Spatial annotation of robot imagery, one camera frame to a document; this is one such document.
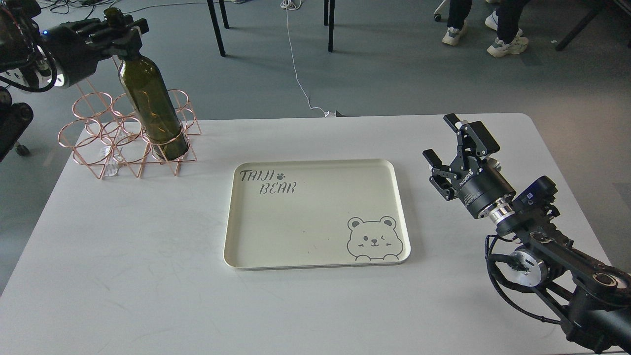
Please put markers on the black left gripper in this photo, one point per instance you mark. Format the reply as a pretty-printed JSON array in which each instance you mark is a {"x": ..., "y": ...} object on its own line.
[{"x": 78, "y": 47}]

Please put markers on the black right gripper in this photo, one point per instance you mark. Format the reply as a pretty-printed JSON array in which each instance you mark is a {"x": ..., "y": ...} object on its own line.
[{"x": 480, "y": 190}]

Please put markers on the dark green wine bottle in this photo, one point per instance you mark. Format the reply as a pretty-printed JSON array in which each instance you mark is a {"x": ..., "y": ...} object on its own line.
[{"x": 145, "y": 88}]

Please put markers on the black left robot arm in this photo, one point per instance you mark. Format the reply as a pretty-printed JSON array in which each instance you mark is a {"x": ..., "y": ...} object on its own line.
[{"x": 35, "y": 61}]

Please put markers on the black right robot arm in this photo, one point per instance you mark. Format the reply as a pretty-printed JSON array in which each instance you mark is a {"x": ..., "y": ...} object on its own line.
[{"x": 528, "y": 254}]

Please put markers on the black table legs left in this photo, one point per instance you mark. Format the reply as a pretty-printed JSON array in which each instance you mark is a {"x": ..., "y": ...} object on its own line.
[{"x": 215, "y": 23}]

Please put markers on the black table legs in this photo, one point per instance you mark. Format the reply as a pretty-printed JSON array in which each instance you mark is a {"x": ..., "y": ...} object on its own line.
[
  {"x": 215, "y": 23},
  {"x": 328, "y": 21}
]

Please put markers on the person's white sneaker left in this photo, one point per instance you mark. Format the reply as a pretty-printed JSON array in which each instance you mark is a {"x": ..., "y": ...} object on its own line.
[{"x": 453, "y": 35}]

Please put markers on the person's white sneaker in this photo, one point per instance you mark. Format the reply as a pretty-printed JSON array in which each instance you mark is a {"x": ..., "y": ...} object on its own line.
[
  {"x": 453, "y": 35},
  {"x": 506, "y": 25},
  {"x": 499, "y": 49}
]

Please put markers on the person's white sneaker near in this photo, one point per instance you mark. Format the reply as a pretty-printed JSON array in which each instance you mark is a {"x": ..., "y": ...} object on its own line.
[{"x": 499, "y": 49}]

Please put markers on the person's white sneaker far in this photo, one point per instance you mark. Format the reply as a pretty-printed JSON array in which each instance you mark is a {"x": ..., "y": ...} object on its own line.
[{"x": 506, "y": 25}]

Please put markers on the black chair caster wheel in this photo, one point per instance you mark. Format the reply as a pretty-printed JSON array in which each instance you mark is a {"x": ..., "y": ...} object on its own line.
[{"x": 21, "y": 150}]

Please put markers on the cream bear serving tray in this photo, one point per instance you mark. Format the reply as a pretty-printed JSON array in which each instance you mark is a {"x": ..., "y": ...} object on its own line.
[{"x": 315, "y": 213}]

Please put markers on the black table legs right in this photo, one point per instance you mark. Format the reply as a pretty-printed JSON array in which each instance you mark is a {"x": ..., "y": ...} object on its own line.
[{"x": 328, "y": 21}]

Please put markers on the copper wire wine rack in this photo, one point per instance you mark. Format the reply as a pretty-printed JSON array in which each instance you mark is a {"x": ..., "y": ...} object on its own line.
[{"x": 106, "y": 135}]

